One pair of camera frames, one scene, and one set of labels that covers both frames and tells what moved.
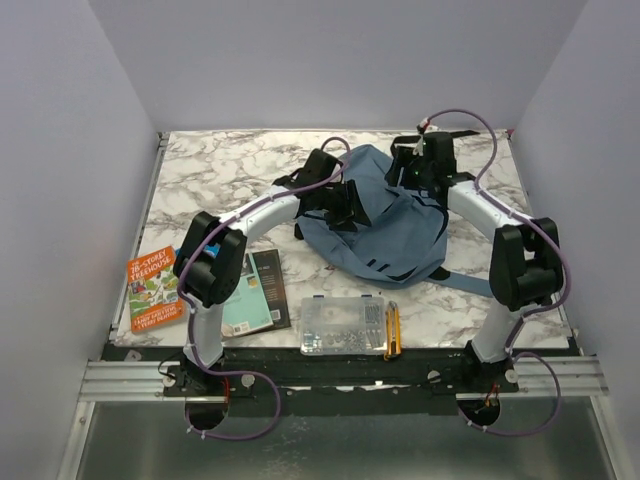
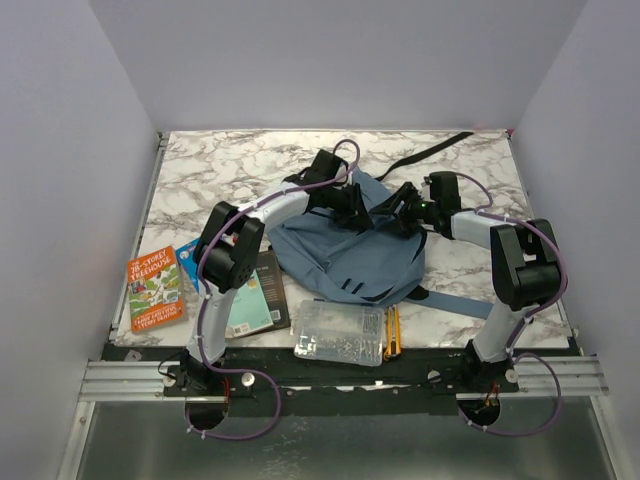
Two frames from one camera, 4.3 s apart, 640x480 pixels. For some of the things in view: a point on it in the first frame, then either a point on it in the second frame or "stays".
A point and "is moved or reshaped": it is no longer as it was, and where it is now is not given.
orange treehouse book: [154, 289] stays
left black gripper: [343, 218] stays
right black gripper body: [415, 173] -> [415, 210]
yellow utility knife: [393, 333] stays
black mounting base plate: [291, 381] stays
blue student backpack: [406, 241] is moved or reshaped
